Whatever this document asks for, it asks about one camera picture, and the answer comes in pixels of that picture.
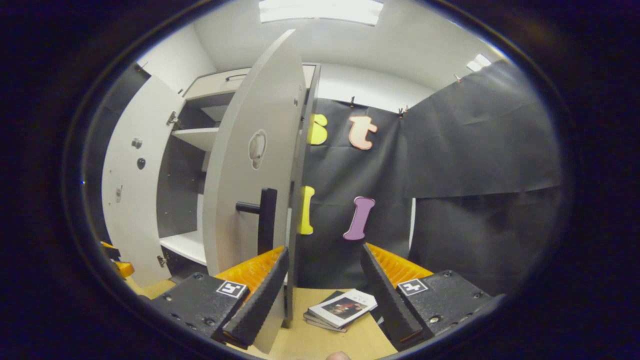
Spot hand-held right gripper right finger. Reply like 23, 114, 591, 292
360, 243, 503, 351

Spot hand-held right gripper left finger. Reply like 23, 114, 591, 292
150, 246, 291, 351

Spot white cabinet door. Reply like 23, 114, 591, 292
202, 29, 307, 355
101, 75, 187, 288

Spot white cabinet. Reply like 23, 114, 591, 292
156, 64, 322, 330

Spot white cabinet drawer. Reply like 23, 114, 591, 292
182, 65, 317, 101

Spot white book with photo cover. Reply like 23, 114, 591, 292
307, 288, 378, 328

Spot grey book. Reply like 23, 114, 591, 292
302, 312, 351, 333

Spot small ceiling light panel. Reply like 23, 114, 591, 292
466, 53, 492, 72

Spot large ceiling light panel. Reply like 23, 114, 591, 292
258, 0, 385, 27

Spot black door handle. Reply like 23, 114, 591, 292
236, 188, 278, 257

